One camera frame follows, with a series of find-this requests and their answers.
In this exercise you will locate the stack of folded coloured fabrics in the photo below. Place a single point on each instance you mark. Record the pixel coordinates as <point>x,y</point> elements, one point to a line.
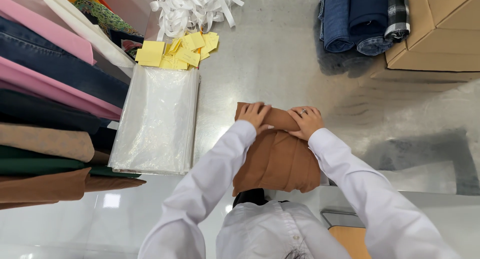
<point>48,101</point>

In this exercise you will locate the person's left hand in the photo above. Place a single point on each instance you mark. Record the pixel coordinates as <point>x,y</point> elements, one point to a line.
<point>254,117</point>

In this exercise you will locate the dark navy folded denim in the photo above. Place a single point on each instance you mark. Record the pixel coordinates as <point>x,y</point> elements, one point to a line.
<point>369,22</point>

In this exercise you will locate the black white plaid cloth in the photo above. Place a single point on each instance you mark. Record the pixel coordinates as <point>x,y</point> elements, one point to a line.
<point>397,14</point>

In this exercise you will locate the blue folded denim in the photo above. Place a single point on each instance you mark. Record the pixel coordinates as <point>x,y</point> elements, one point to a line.
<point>335,18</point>

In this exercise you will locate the wooden chair with metal frame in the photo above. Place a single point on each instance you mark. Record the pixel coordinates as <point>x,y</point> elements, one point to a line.
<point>350,238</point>

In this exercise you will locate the pile of yellow paper notes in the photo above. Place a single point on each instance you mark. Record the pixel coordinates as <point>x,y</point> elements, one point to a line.
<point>183,52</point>

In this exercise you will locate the heap of white ribbon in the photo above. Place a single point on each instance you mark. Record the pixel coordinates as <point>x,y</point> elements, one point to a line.
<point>191,9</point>

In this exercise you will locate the brown cloth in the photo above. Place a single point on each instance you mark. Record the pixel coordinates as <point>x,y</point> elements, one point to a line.
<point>275,161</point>

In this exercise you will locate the brown cardboard box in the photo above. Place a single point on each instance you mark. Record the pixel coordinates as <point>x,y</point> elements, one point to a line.
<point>442,29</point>

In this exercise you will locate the person's white shirt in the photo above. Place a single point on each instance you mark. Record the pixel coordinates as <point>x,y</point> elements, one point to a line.
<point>270,232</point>

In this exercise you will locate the stack of clear plastic bags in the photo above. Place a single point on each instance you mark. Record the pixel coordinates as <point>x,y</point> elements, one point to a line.
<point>155,120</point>

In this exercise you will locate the person's right hand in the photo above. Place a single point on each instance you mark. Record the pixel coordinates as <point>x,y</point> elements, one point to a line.
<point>309,123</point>

